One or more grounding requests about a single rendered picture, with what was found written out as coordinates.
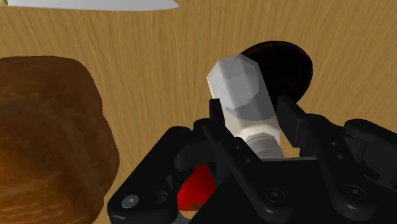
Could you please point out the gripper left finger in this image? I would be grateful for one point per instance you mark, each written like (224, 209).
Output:
(149, 173)

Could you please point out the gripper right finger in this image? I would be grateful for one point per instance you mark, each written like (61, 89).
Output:
(328, 149)

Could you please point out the white bottle with grey cap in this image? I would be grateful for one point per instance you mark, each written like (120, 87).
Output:
(238, 86)

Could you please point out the red tomato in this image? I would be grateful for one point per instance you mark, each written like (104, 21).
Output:
(197, 186)

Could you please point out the dark brown round bowl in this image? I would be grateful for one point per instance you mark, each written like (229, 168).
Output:
(285, 68)

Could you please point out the brown bread loaf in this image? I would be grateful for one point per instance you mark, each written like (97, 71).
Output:
(46, 139)

